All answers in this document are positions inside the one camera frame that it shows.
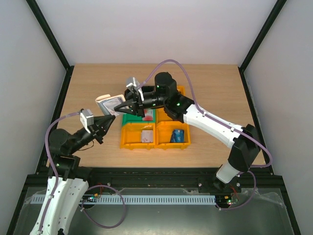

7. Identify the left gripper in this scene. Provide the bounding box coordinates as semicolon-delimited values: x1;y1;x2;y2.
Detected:
69;114;115;154

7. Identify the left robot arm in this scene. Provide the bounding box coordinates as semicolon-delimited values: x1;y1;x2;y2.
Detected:
31;110;115;235

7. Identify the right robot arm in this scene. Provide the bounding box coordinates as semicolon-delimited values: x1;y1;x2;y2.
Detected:
114;72;261;192

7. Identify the red white card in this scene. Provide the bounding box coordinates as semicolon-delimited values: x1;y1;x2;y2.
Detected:
142;109;155;121

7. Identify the blue card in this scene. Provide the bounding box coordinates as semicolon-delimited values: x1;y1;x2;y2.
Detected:
170;129;184;143

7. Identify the green bin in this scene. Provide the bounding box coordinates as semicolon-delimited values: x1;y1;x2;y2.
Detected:
122;110;156;126

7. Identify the black bin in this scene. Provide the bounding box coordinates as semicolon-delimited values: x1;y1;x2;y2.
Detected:
124;86;155;100

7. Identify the yellow bin middle right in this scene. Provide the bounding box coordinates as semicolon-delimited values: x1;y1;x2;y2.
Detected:
156;108;173;123

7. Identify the yellow bin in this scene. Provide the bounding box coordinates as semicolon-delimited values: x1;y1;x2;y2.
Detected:
156;108;173;123
156;121;191;150
120;122;156;150
177;85;185;95

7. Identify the yellow bin front left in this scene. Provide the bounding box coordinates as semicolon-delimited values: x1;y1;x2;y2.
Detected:
120;122;156;150

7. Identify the yellow bin front right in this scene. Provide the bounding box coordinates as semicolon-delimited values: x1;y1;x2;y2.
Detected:
156;121;191;150

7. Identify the yellow bin back right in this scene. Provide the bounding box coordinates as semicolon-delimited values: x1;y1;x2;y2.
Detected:
177;85;185;95

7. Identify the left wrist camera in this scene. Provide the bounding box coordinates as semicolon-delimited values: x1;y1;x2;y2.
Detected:
80;109;94;133

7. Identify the grey cable duct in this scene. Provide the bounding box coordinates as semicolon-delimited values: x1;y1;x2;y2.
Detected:
31;193;217;206

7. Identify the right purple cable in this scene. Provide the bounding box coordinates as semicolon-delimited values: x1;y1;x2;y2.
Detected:
135;58;273;212

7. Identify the black aluminium frame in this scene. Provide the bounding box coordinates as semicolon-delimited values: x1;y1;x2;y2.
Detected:
7;0;301;235

